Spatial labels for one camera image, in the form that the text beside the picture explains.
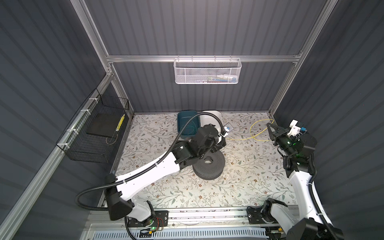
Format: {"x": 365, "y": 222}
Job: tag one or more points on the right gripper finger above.
{"x": 272, "y": 135}
{"x": 274, "y": 128}

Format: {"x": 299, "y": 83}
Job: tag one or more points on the black flat pad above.
{"x": 103, "y": 125}

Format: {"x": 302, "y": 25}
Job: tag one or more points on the white wire wall basket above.
{"x": 188, "y": 71}

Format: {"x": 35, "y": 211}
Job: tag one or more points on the yellow perforated strip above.
{"x": 120, "y": 123}

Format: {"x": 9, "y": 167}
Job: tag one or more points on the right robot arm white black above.
{"x": 312, "y": 222}

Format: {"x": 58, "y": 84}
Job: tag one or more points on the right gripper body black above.
{"x": 285, "y": 143}

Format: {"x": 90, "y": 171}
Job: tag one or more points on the black wire wall basket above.
{"x": 80, "y": 146}

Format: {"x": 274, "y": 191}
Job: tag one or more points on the white plastic tray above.
{"x": 206, "y": 120}

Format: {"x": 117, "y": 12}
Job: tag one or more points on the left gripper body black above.
{"x": 214, "y": 147}

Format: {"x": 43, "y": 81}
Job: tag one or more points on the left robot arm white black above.
{"x": 120, "y": 192}

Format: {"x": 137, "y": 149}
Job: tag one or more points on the white vented cover strip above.
{"x": 205, "y": 233}

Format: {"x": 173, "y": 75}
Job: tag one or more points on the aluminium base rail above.
{"x": 189, "y": 217}

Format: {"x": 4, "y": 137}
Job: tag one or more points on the grey foam spool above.
{"x": 211, "y": 168}

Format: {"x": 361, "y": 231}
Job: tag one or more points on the teal plastic tray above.
{"x": 191, "y": 129}

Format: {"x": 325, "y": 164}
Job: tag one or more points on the items in white basket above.
{"x": 219, "y": 79}

